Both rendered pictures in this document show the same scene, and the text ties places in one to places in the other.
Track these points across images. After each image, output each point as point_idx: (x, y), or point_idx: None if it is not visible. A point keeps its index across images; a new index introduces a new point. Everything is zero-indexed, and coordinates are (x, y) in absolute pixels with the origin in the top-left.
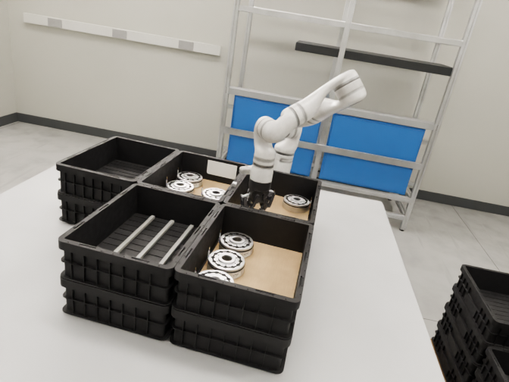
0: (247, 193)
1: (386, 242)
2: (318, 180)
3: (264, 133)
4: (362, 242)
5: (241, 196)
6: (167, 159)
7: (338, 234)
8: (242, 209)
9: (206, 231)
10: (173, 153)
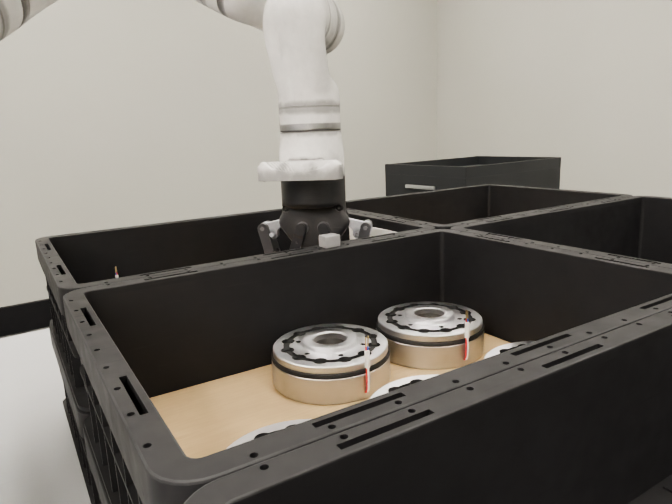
0: (351, 219)
1: (10, 343)
2: (46, 237)
3: (344, 25)
4: (48, 355)
5: (371, 226)
6: (468, 379)
7: (35, 380)
8: (413, 219)
9: (543, 208)
10: (336, 446)
